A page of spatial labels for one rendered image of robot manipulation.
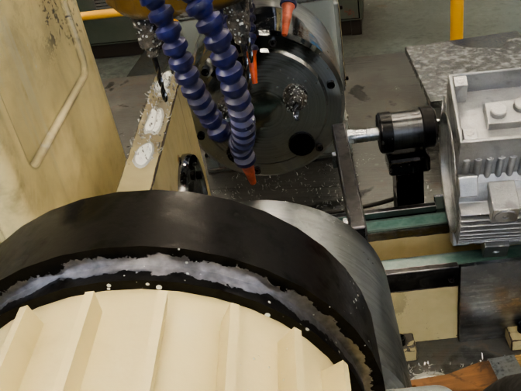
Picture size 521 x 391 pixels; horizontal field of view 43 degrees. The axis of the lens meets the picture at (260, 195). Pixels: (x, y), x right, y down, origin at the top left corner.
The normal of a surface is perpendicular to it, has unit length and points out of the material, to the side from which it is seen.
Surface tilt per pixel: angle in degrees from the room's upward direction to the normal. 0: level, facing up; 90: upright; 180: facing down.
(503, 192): 23
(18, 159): 90
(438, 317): 90
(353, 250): 47
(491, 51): 0
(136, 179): 0
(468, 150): 113
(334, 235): 39
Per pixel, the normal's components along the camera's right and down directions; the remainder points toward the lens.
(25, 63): 0.99, -0.12
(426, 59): -0.15, -0.82
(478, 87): -0.02, 0.84
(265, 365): 0.52, -0.70
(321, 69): 0.00, 0.56
